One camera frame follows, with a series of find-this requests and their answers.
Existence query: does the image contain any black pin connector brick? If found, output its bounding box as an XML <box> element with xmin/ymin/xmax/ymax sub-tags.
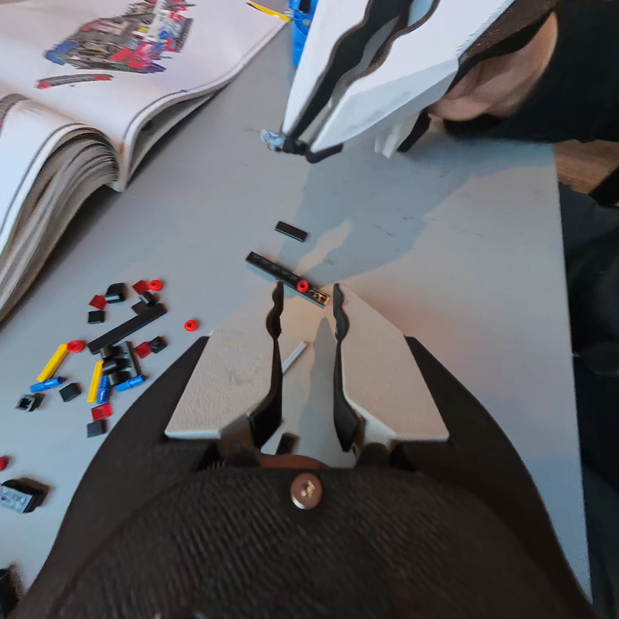
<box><xmin>0</xmin><ymin>478</ymin><xmax>50</xmax><ymax>514</ymax></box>

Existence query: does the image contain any grey axle rod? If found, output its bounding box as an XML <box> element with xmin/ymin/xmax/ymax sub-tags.
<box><xmin>281</xmin><ymin>342</ymin><xmax>308</xmax><ymax>376</ymax></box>

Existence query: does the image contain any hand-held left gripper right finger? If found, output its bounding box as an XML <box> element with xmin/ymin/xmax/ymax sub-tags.
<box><xmin>333</xmin><ymin>283</ymin><xmax>450</xmax><ymax>453</ymax></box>

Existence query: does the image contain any black hinge brick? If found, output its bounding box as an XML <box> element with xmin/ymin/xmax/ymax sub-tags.
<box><xmin>99</xmin><ymin>341</ymin><xmax>146</xmax><ymax>386</ymax></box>

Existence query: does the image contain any person's right forearm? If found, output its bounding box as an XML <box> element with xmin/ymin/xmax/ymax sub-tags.
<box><xmin>442</xmin><ymin>0</ymin><xmax>619</xmax><ymax>144</ymax></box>

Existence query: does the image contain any person's right hand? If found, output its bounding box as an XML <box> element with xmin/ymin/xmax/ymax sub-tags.
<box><xmin>428</xmin><ymin>16</ymin><xmax>560</xmax><ymax>123</ymax></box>

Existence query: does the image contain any pile of small brick pieces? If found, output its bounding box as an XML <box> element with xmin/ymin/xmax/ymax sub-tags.
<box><xmin>17</xmin><ymin>279</ymin><xmax>168</xmax><ymax>439</ymax></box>

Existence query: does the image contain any person's dark clothing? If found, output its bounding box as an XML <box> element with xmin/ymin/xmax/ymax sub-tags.
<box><xmin>558</xmin><ymin>184</ymin><xmax>619</xmax><ymax>619</ymax></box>

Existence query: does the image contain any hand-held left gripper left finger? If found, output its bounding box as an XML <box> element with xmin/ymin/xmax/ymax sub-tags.
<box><xmin>164</xmin><ymin>280</ymin><xmax>285</xmax><ymax>448</ymax></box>

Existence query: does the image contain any open instruction booklet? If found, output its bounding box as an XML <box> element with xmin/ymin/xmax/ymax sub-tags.
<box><xmin>0</xmin><ymin>0</ymin><xmax>291</xmax><ymax>322</ymax></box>

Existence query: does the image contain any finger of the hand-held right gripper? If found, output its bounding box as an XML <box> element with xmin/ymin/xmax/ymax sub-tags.
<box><xmin>282</xmin><ymin>0</ymin><xmax>371</xmax><ymax>142</ymax></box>
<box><xmin>306</xmin><ymin>0</ymin><xmax>516</xmax><ymax>163</ymax></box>

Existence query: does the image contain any toy brick car model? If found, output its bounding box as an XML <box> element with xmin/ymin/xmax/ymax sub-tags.
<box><xmin>289</xmin><ymin>0</ymin><xmax>321</xmax><ymax>67</ymax></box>

